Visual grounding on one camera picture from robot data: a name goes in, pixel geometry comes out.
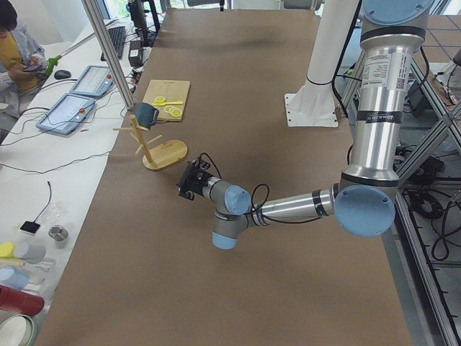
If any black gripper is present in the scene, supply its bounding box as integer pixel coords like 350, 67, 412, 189
176, 161, 213, 200

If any dark teal mug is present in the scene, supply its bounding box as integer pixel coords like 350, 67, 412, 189
135, 102, 159, 130

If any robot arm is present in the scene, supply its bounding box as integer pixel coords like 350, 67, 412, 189
178, 1, 431, 249

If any wooden mug tree rack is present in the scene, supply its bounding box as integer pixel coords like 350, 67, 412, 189
113, 114, 188, 171

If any grey cup lying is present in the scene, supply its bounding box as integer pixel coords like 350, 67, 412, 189
14, 242, 46, 265

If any yellow cup on shelf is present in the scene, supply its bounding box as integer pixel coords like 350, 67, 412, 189
0, 242, 16, 259

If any light blue cup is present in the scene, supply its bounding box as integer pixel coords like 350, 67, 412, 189
0, 266, 30, 290

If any yellow plastic knife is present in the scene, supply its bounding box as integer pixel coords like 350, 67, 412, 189
152, 101, 184, 107

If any bamboo cutting board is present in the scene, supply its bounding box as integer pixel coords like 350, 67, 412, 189
143, 79, 191, 122

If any black power adapter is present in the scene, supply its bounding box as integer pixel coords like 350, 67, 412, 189
128, 40, 144, 68

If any teach pendant upper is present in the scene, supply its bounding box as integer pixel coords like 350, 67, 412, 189
69, 65, 114, 98

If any teach pendant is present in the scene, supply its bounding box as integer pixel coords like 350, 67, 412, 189
36, 93, 95, 136
69, 65, 114, 98

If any small metal cylinder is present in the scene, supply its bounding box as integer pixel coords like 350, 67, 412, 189
48, 225, 69, 249

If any teach pendant lower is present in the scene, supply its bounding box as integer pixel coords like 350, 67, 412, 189
36, 93, 95, 136

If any black keyboard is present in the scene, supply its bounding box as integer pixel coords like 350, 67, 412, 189
108, 26, 126, 60

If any small black square pad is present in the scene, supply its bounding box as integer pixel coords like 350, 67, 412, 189
19, 221, 41, 234

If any black computer mouse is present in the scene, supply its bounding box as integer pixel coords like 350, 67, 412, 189
53, 69, 71, 80

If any black monitor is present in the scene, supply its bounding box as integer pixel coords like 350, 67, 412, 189
127, 0, 160, 48

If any green white grabber tool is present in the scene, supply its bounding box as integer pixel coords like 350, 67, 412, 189
45, 32, 95, 76

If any red bottle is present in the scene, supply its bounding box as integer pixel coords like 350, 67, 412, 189
0, 285, 45, 316

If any seated person grey jacket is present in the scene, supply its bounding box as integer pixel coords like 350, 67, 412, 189
1, 1, 48, 119

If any white green bowl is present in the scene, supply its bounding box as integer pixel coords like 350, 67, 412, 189
1, 314, 37, 346

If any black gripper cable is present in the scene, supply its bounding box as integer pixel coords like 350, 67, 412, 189
200, 152, 325, 226

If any white camera pole base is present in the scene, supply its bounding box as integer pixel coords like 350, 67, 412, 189
285, 0, 361, 128

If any aluminium frame post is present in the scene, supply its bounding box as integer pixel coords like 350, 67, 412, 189
81, 0, 135, 110

